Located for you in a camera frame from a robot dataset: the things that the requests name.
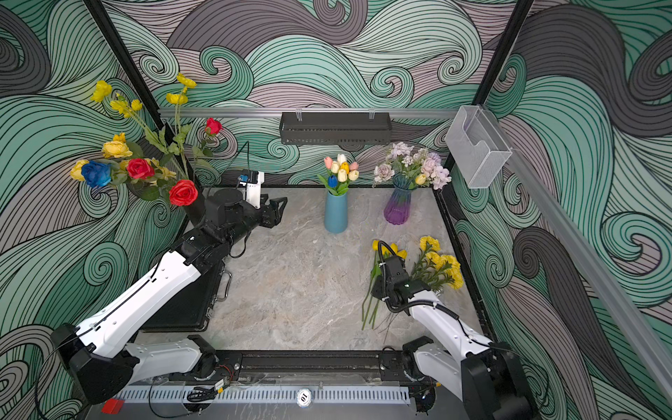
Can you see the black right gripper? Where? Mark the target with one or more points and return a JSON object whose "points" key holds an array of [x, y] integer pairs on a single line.
{"points": [[376, 287]]}

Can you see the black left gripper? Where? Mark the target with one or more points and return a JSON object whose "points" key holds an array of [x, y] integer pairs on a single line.
{"points": [[269, 215]]}

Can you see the yellow tulip single stem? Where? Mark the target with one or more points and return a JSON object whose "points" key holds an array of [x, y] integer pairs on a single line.
{"points": [[375, 271]]}

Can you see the teal ceramic vase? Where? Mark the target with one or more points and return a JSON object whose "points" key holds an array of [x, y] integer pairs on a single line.
{"points": [[336, 213]]}

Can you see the yellow carnation flower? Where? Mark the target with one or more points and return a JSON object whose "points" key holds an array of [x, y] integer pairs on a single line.
{"points": [[435, 260], [429, 244], [452, 279], [450, 265]]}

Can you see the purple glass vase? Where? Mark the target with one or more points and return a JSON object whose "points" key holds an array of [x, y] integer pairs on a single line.
{"points": [[398, 209]]}

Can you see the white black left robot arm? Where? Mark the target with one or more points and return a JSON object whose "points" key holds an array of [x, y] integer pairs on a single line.
{"points": [[98, 352]]}

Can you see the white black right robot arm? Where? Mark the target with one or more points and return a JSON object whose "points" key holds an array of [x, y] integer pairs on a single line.
{"points": [[487, 377]]}

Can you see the black vase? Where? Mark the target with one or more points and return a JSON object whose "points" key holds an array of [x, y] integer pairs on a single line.
{"points": [[197, 210]]}

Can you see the colourful tulip bunch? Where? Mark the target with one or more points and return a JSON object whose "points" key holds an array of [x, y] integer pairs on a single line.
{"points": [[339, 175]]}

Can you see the mixed rose bouquet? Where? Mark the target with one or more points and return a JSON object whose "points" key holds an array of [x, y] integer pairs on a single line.
{"points": [[123, 163]]}

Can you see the pink lilac flower bunch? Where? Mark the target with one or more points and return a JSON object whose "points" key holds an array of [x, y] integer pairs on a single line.
{"points": [[411, 169]]}

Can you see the red small block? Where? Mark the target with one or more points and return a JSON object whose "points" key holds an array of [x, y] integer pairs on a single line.
{"points": [[112, 406]]}

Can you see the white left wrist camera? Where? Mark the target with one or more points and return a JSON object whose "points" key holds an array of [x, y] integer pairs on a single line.
{"points": [[252, 181]]}

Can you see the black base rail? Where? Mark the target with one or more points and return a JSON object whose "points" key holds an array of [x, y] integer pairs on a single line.
{"points": [[389, 364]]}

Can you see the black wall tray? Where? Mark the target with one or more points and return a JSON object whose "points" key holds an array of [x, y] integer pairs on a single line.
{"points": [[345, 129]]}

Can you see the black case with handle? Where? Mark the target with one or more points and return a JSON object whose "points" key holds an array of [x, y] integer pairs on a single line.
{"points": [[190, 309]]}

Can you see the clear plastic wall bin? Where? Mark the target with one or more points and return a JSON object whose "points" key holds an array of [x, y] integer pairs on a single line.
{"points": [[478, 145]]}

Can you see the black left corner post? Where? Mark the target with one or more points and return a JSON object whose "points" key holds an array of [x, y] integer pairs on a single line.
{"points": [[121, 52]]}

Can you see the white slotted cable duct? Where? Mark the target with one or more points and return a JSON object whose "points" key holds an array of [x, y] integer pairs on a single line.
{"points": [[272, 394]]}

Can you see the black corner frame post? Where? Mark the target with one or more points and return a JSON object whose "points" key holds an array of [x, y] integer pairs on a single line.
{"points": [[502, 50]]}

